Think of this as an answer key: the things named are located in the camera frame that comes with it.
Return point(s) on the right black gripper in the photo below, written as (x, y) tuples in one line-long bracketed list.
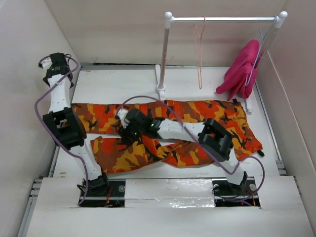
[(127, 138)]

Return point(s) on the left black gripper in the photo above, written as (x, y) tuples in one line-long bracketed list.
[(72, 85)]

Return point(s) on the orange camouflage trousers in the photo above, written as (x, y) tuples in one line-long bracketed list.
[(115, 157)]

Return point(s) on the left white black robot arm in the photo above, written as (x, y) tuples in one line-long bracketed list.
[(63, 122)]

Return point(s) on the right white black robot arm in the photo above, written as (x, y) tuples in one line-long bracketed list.
[(215, 140)]

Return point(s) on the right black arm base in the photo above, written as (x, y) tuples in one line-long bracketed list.
[(230, 195)]

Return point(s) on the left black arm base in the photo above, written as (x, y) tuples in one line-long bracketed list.
[(103, 192)]

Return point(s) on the silver taped white panel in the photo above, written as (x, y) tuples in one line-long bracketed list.
[(169, 193)]

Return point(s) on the magenta pink garment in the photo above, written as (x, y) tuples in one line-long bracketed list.
[(240, 77)]

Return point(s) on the white metal clothes rack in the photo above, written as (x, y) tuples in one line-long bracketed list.
[(169, 19)]

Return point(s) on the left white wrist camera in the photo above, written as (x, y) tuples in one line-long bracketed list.
[(45, 64)]

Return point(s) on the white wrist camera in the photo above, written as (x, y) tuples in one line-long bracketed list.
[(122, 115), (45, 64)]

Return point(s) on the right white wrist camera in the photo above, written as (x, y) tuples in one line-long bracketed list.
[(122, 115)]

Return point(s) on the pink wire hanger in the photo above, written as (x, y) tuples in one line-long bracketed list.
[(198, 37)]

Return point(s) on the light blue wire hanger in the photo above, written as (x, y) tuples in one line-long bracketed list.
[(263, 38)]

